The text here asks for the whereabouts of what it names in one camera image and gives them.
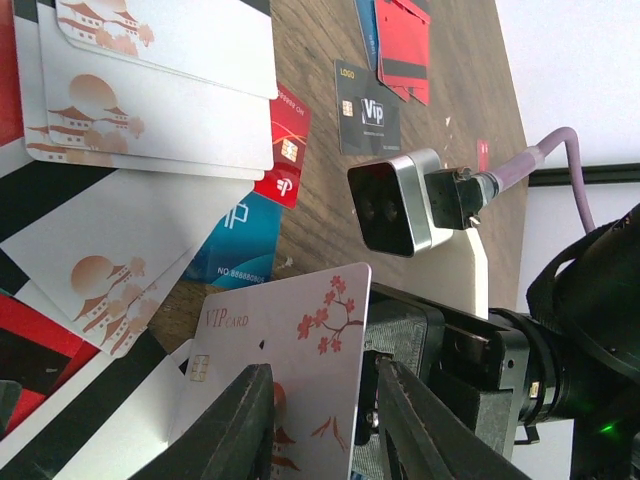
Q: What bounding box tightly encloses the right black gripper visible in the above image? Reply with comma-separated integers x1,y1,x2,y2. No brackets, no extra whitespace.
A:
352,283,568,479

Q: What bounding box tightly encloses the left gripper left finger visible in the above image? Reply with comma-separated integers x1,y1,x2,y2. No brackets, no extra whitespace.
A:
133,364,275,480

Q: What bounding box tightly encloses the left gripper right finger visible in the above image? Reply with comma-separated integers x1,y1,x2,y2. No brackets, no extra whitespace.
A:
378,358,527,480

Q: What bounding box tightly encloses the white blossom VIP card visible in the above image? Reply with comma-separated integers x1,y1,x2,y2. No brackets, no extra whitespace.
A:
170,263,371,479

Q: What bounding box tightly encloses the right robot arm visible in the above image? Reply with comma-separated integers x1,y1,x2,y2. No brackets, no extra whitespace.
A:
354,210,639,479

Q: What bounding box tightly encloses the white striped card bottom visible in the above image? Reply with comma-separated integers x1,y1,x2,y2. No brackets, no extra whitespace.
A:
1,333,191,479

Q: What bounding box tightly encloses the blue card in pile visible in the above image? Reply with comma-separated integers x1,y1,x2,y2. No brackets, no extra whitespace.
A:
182,193,283,289

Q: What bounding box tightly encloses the red card far right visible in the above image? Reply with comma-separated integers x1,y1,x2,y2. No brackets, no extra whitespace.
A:
476,139,489,172

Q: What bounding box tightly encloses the black VIP card top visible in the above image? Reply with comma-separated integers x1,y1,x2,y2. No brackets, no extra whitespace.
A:
334,59,401,156

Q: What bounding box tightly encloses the small red card centre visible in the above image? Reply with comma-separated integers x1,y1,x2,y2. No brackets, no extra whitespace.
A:
254,82,312,209

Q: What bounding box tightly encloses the red striped card top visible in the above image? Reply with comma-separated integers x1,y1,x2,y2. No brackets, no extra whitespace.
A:
374,0,431,105

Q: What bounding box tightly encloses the blue card top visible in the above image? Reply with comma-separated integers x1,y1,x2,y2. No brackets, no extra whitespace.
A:
354,0,379,71

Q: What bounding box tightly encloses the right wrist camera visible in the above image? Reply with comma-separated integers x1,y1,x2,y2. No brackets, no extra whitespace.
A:
347,148,489,319

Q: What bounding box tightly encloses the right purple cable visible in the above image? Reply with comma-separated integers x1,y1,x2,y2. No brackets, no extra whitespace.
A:
474,125,597,236

